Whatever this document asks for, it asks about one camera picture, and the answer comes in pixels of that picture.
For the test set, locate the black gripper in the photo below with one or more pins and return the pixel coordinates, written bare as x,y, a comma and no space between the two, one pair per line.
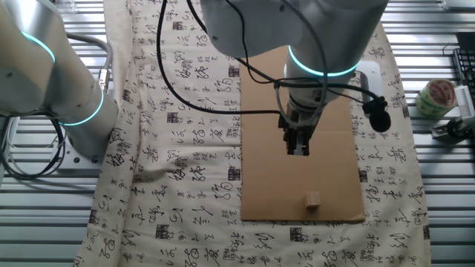
297,128

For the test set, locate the small wooden block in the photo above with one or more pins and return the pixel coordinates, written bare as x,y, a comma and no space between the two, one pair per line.
312,199

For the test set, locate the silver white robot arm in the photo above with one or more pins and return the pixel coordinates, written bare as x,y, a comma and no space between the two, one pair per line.
334,29

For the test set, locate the brown cardboard sheet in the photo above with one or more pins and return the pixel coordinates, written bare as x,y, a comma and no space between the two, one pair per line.
267,178

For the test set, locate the white calligraphy print cloth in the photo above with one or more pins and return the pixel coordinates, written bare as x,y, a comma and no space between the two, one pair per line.
178,167

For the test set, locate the clear packing tape roll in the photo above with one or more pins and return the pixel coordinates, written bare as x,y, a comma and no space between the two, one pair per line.
436,98

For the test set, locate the black keyboard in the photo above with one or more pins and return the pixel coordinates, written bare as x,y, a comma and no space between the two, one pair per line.
467,70

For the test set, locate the white flat device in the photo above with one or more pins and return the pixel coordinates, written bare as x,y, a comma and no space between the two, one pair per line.
460,3

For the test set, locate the clear plastic item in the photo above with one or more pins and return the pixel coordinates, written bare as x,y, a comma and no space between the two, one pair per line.
65,5

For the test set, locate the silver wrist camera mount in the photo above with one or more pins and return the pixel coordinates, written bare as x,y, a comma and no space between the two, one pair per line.
371,78

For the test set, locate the black camera clamp stand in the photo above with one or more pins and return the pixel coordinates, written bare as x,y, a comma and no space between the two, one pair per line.
454,130

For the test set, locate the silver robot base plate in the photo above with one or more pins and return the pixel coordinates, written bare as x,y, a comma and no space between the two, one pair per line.
85,165

